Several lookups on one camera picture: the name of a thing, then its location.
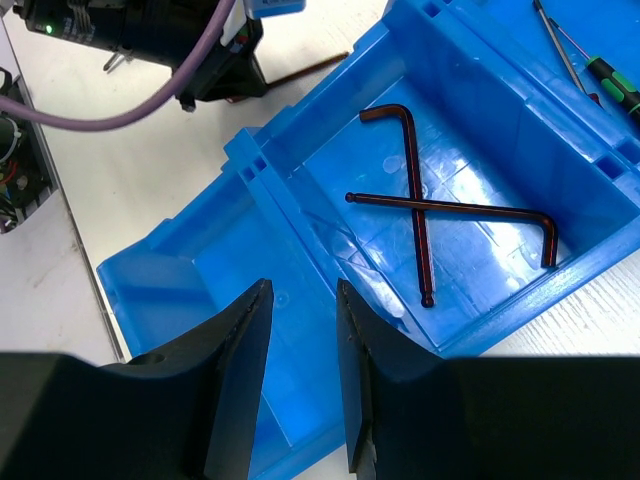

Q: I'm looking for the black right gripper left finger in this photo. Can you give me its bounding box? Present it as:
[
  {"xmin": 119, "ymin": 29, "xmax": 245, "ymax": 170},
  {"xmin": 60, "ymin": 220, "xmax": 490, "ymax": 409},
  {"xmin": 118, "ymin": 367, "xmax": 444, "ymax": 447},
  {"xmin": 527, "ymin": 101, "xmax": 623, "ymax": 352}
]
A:
[{"xmin": 1, "ymin": 280, "xmax": 273, "ymax": 479}]

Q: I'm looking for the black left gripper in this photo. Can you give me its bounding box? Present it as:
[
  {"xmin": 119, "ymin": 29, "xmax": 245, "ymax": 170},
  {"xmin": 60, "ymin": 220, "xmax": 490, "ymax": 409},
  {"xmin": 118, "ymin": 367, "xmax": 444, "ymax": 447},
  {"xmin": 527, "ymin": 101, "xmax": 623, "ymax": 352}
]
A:
[{"xmin": 14, "ymin": 0, "xmax": 267, "ymax": 110}]

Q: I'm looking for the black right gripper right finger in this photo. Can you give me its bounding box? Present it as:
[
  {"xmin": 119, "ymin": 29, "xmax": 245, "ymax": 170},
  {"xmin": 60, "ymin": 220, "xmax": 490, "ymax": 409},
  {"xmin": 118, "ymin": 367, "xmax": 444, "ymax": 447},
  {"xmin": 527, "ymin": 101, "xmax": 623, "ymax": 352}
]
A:
[{"xmin": 336, "ymin": 280, "xmax": 639, "ymax": 479}]

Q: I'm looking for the large dark hex key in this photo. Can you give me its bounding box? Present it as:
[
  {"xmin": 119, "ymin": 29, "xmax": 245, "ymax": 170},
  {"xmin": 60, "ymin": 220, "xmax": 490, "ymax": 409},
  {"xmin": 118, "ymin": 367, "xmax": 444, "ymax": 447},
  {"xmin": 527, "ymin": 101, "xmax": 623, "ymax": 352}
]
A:
[{"xmin": 358, "ymin": 103, "xmax": 436, "ymax": 309}]

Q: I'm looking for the thin dark hex key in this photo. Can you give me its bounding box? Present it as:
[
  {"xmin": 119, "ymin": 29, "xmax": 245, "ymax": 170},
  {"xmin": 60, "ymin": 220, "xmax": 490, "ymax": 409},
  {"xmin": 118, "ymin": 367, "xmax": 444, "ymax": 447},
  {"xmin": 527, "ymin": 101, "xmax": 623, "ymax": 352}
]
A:
[{"xmin": 267, "ymin": 52, "xmax": 349, "ymax": 89}]

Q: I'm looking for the long dark hex key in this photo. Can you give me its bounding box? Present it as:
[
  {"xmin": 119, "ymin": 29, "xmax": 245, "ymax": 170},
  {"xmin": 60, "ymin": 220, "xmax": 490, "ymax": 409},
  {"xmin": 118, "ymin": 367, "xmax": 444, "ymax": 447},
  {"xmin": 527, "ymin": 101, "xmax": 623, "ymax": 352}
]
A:
[{"xmin": 345, "ymin": 192, "xmax": 559, "ymax": 268}]

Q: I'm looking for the blue-handled long screwdriver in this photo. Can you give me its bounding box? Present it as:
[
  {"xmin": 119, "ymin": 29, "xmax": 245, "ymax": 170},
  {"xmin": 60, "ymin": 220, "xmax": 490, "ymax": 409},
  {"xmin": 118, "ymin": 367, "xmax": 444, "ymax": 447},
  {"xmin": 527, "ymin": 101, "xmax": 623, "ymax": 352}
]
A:
[{"xmin": 532, "ymin": 0, "xmax": 601, "ymax": 106}]

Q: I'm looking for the green precision screwdriver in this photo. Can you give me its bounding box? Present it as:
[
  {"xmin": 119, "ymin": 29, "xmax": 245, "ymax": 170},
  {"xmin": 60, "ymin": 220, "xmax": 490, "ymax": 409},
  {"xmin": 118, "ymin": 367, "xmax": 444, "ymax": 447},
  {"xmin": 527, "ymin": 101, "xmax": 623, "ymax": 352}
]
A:
[{"xmin": 586, "ymin": 56, "xmax": 639, "ymax": 126}]

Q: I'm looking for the blue three-compartment bin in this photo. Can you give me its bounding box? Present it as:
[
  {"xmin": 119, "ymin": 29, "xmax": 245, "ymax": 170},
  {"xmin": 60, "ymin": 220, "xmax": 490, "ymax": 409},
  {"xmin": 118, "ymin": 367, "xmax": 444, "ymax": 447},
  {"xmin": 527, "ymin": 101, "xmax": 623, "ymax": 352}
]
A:
[{"xmin": 98, "ymin": 1, "xmax": 639, "ymax": 479}]

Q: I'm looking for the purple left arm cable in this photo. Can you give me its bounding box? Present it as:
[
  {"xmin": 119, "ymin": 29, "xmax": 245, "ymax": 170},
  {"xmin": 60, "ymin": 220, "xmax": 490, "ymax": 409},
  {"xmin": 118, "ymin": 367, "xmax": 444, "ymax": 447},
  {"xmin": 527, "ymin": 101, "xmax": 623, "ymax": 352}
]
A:
[{"xmin": 0, "ymin": 0, "xmax": 236, "ymax": 133}]

